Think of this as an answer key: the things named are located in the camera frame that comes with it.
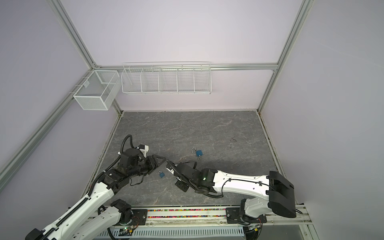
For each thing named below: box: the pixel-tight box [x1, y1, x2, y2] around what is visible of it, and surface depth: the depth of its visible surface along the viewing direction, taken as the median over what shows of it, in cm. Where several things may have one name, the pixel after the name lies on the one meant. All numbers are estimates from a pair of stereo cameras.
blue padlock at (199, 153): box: [191, 147, 203, 157], surface depth 98 cm
